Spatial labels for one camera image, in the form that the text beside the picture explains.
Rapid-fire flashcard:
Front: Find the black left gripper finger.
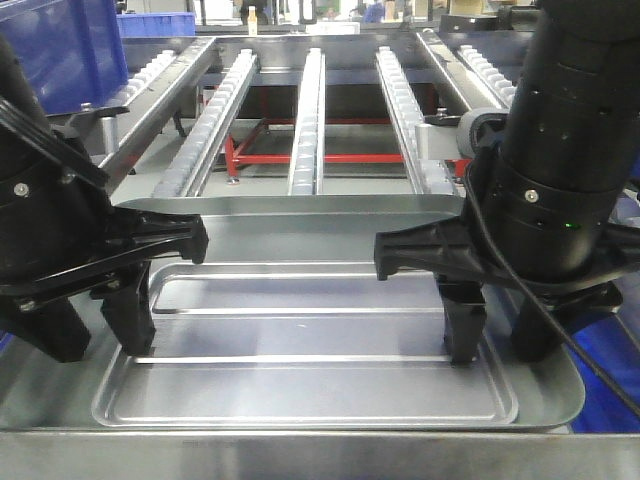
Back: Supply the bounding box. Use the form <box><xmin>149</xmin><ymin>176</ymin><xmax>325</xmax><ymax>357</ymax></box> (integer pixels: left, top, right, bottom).
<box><xmin>510</xmin><ymin>299</ymin><xmax>563</xmax><ymax>362</ymax></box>
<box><xmin>436</xmin><ymin>274</ymin><xmax>487</xmax><ymax>365</ymax></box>

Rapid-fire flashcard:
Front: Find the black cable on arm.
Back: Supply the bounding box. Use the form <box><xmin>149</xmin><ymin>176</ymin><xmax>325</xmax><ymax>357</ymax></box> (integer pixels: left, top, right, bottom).
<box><xmin>464</xmin><ymin>119</ymin><xmax>640</xmax><ymax>417</ymax></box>

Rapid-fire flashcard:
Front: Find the steel divider bar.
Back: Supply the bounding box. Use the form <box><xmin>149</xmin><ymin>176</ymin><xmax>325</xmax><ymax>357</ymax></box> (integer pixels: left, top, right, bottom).
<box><xmin>415</xmin><ymin>31</ymin><xmax>482</xmax><ymax>115</ymax></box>

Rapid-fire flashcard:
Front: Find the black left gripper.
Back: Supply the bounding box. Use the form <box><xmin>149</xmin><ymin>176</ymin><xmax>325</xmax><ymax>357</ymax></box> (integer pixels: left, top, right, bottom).
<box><xmin>1</xmin><ymin>209</ymin><xmax>209</xmax><ymax>310</ymax></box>

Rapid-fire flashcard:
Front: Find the red steel frame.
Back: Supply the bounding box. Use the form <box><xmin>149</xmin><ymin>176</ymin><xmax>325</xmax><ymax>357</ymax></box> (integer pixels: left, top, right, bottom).
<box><xmin>224</xmin><ymin>83</ymin><xmax>468</xmax><ymax>195</ymax></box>

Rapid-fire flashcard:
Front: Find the blue bin in background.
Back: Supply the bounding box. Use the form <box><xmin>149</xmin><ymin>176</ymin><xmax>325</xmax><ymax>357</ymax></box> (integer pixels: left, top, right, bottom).
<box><xmin>116</xmin><ymin>12</ymin><xmax>196</xmax><ymax>38</ymax></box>

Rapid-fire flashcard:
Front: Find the silver metal tray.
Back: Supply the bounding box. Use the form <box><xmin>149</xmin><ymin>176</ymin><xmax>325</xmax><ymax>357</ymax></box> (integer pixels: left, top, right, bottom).
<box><xmin>92</xmin><ymin>263</ymin><xmax>519</xmax><ymax>430</ymax></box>

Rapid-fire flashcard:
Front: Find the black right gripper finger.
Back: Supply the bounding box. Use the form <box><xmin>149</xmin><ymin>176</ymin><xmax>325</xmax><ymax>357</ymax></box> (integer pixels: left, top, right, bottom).
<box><xmin>1</xmin><ymin>297</ymin><xmax>91</xmax><ymax>362</ymax></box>
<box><xmin>99</xmin><ymin>262</ymin><xmax>155</xmax><ymax>356</ymax></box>

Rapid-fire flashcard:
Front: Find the steel front rack edge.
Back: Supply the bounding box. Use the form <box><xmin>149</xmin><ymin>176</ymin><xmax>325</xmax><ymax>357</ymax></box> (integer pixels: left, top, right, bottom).
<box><xmin>1</xmin><ymin>431</ymin><xmax>639</xmax><ymax>479</ymax></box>

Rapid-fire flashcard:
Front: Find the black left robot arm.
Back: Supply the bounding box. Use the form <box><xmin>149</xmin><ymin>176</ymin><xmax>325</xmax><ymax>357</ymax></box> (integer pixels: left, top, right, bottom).
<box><xmin>1</xmin><ymin>42</ymin><xmax>209</xmax><ymax>363</ymax></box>

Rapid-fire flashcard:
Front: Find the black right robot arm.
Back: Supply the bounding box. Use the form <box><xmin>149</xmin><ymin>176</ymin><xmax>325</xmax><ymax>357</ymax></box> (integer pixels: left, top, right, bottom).
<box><xmin>1</xmin><ymin>1</ymin><xmax>639</xmax><ymax>362</ymax></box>

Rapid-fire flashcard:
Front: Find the roller conveyor rail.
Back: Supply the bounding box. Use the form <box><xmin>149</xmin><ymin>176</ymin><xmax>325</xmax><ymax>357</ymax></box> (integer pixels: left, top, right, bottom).
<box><xmin>287</xmin><ymin>48</ymin><xmax>326</xmax><ymax>196</ymax></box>
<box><xmin>151</xmin><ymin>49</ymin><xmax>258</xmax><ymax>199</ymax></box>
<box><xmin>376</xmin><ymin>46</ymin><xmax>458</xmax><ymax>196</ymax></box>
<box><xmin>457</xmin><ymin>44</ymin><xmax>516</xmax><ymax>108</ymax></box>

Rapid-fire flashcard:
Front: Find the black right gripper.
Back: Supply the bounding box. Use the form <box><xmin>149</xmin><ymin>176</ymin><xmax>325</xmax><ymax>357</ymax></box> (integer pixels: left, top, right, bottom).
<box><xmin>374</xmin><ymin>217</ymin><xmax>624</xmax><ymax>312</ymax></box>

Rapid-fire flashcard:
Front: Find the silver tray beneath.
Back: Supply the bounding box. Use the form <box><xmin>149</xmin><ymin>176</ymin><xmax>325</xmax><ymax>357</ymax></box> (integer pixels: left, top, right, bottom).
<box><xmin>1</xmin><ymin>195</ymin><xmax>585</xmax><ymax>432</ymax></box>

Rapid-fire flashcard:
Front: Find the blue upper stacked bin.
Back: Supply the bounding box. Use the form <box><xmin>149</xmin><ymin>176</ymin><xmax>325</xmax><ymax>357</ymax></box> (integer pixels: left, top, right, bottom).
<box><xmin>1</xmin><ymin>0</ymin><xmax>128</xmax><ymax>114</ymax></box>

